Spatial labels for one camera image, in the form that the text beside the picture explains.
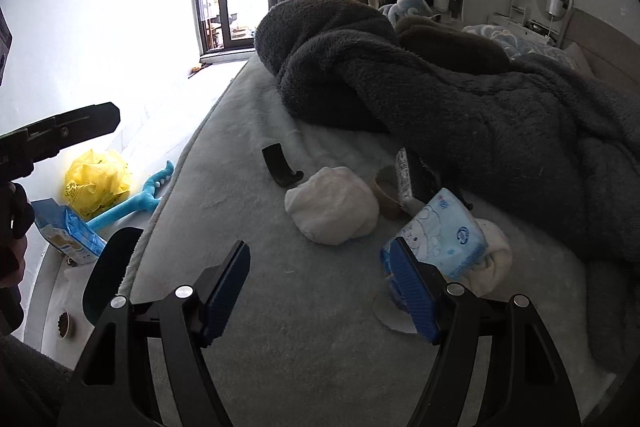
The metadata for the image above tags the grey bed mattress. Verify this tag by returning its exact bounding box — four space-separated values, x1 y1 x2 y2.
119 53 622 427

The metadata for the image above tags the white crumpled tissue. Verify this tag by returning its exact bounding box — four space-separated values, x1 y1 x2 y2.
373 219 513 335

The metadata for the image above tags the brown tape roll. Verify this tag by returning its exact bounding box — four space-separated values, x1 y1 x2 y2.
370 166 404 220

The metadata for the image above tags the small pet food bowl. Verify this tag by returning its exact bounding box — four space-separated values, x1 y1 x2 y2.
56 310 76 339

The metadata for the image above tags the dark grey fleece blanket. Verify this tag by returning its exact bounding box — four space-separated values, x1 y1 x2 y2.
254 0 639 373

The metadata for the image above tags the brown fleece blanket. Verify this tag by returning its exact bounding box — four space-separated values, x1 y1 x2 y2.
395 15 511 75

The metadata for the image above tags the blue tissue pack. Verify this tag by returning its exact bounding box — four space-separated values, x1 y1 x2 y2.
396 187 488 279

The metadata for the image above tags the white shelf rack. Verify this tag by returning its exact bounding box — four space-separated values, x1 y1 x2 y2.
487 0 534 27

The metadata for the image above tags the blue patterned quilt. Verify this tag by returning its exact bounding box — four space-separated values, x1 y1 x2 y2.
378 0 579 72

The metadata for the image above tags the grey bed headboard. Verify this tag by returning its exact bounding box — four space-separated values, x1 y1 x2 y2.
560 9 640 95

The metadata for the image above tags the blue white snack bag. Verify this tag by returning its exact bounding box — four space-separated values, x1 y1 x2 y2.
32 198 106 265

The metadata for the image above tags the yellow plastic bag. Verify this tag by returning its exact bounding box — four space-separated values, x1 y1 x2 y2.
62 150 131 221

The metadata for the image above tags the black face tissue pack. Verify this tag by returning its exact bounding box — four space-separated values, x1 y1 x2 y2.
395 147 442 213

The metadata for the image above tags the white towel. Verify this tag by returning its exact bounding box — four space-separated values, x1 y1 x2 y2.
284 167 380 246

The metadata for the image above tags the black plastic hook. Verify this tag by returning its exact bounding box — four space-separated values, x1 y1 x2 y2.
262 143 304 188

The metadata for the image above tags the person's left hand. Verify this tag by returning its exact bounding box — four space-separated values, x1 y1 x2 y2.
1 182 35 288

